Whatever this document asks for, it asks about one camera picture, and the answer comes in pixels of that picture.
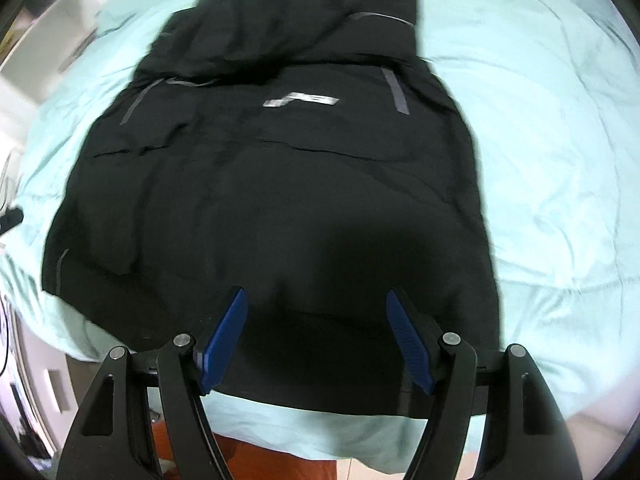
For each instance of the black hooded jacket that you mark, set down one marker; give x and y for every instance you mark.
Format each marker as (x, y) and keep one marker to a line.
(275, 185)

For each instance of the teal quilted blanket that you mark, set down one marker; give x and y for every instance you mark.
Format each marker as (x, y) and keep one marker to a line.
(550, 160)

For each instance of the white bookshelf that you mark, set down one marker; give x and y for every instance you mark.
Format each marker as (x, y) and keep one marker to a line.
(45, 35)

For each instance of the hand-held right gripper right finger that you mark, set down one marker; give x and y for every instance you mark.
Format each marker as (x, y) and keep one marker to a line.
(410, 340)

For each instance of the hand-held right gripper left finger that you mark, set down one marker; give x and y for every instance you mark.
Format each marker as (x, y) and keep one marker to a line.
(225, 340)

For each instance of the orange cloth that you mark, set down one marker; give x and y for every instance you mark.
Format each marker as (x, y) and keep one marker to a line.
(270, 455)

